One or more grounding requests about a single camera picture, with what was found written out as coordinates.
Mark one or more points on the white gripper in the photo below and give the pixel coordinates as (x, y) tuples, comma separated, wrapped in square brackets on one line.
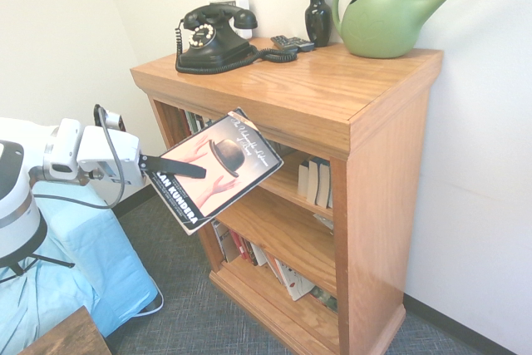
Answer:
[(110, 155)]

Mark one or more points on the black Kundera paperback book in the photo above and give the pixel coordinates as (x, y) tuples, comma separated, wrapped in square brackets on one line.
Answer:
[(232, 155)]

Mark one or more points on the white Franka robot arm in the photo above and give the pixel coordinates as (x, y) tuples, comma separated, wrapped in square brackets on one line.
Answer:
[(16, 205)]

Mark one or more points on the dark green spine book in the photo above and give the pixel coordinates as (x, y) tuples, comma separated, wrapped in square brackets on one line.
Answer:
[(189, 121)]

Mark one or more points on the blue white spine book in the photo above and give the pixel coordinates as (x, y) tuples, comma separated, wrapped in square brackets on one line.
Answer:
[(201, 123)]

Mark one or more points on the red orange spine book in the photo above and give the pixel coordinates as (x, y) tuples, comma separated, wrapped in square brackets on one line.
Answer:
[(243, 247)]

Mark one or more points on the white paperback book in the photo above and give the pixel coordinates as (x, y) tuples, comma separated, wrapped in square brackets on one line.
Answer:
[(258, 255)]

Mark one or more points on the black vintage rotary telephone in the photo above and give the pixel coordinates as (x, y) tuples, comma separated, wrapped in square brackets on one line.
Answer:
[(212, 45)]

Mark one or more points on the light blue cloth cover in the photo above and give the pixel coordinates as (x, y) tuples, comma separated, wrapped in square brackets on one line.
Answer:
[(83, 255)]

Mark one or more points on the tan page edge book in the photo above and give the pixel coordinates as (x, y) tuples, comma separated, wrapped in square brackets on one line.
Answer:
[(313, 182)]

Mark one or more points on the black tripod stand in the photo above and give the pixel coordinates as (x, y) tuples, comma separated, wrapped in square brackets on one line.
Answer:
[(54, 262)]

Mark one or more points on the oak wooden bookshelf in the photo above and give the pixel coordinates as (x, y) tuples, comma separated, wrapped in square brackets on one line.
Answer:
[(311, 89)]

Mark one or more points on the black remote control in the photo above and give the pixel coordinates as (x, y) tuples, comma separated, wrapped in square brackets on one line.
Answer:
[(282, 41)]

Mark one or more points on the white cover book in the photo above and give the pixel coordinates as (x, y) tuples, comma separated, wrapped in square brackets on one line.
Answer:
[(295, 280)]

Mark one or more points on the white square alarm clock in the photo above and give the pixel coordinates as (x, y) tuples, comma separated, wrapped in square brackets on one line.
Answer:
[(243, 1)]

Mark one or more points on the dark wooden table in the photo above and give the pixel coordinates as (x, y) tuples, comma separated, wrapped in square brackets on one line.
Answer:
[(66, 334)]

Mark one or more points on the dark green cover book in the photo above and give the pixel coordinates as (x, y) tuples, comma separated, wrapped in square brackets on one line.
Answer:
[(324, 299)]

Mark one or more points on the black glossy vase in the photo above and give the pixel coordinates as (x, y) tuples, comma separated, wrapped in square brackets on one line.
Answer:
[(318, 18)]

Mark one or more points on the green plastic watering can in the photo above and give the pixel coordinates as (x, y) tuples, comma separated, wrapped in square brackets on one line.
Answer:
[(382, 26)]

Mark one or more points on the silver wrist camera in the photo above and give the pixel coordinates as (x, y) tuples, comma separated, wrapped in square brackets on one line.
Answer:
[(112, 118)]

